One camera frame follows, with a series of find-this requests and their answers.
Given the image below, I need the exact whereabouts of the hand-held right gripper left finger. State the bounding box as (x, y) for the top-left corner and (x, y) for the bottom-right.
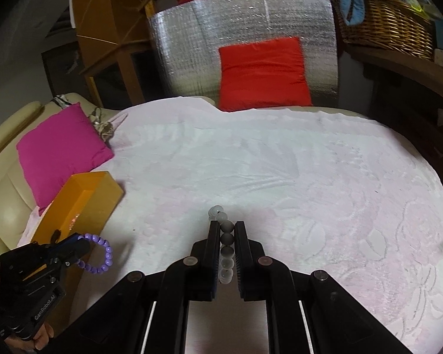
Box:
(57, 220), (222, 354)

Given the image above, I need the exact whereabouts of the person's left hand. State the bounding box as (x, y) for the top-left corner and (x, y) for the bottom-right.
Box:
(30, 322), (54, 351)

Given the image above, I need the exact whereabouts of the cream leather sofa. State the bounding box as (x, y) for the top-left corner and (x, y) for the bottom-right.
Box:
(0, 92), (126, 255)

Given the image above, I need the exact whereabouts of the wooden shelf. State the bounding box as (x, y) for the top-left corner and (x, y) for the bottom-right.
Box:
(341, 42), (443, 178)

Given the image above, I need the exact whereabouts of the magenta pillow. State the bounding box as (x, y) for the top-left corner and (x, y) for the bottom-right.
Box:
(16, 103), (115, 214)

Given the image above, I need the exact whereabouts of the wooden side table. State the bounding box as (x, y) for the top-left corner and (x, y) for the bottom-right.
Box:
(70, 0), (159, 107)

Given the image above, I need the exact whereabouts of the purple bead bracelet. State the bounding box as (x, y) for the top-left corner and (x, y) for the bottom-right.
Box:
(76, 233), (113, 273)

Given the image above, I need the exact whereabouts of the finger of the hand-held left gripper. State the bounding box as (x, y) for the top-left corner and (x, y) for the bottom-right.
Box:
(46, 230), (91, 268)

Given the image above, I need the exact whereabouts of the orange cardboard box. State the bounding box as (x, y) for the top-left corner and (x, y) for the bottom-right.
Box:
(33, 171), (124, 262)

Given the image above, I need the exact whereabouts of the wicker basket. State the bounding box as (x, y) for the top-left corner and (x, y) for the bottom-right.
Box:
(332, 0), (436, 61)

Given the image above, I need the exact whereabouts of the white bead bracelet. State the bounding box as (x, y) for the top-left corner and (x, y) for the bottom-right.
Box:
(208, 204), (235, 284)

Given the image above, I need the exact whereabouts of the blue cloth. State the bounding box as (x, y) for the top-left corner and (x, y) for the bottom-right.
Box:
(340, 0), (366, 26)

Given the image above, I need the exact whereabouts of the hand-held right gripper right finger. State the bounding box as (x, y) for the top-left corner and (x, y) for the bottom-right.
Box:
(234, 221), (410, 354)

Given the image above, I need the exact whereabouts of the red pillow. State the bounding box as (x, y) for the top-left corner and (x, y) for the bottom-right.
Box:
(218, 37), (314, 111)

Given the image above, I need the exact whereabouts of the silver foil mat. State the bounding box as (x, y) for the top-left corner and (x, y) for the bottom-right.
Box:
(148, 0), (340, 107)

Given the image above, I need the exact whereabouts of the pale pink blanket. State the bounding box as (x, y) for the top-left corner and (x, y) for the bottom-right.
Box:
(18, 96), (443, 354)

